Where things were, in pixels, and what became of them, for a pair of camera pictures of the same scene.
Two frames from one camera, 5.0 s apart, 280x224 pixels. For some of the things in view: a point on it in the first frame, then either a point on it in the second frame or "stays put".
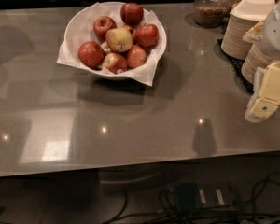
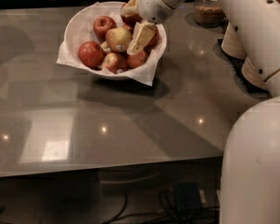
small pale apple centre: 105,47 stays put
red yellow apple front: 115,62 stays put
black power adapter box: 188,197 stays put
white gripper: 277,32 → 151,4
